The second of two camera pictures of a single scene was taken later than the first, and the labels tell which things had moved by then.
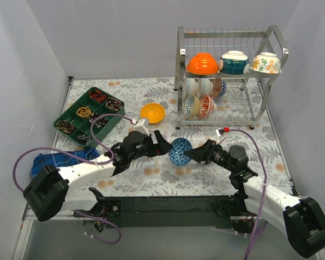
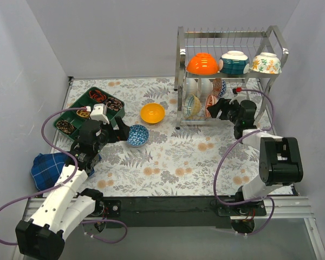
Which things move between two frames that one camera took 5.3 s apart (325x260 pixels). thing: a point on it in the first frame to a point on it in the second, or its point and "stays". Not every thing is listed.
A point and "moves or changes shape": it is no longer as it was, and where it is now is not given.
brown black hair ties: x=65 y=126 stays
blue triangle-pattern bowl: x=177 y=155 moves or changes shape
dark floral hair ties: x=114 y=104 stays
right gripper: x=208 y=151 to x=225 y=110
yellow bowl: x=155 y=112 stays
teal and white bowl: x=234 y=62 stays
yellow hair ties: x=84 y=111 stays
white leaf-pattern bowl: x=267 y=62 stays
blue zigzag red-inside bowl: x=219 y=88 stays
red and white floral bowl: x=207 y=106 moves or changes shape
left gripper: x=154 y=144 to x=115 y=130
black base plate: x=173 y=212 stays
